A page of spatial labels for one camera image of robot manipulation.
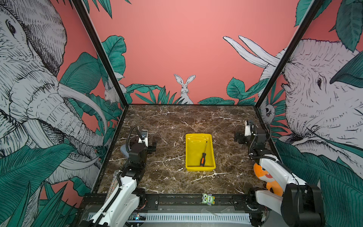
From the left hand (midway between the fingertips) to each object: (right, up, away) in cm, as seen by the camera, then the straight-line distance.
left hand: (143, 135), depth 81 cm
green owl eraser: (+37, -33, -6) cm, 50 cm away
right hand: (+59, +3, +6) cm, 60 cm away
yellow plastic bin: (+32, -8, +14) cm, 36 cm away
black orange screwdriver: (+35, -16, +7) cm, 39 cm away
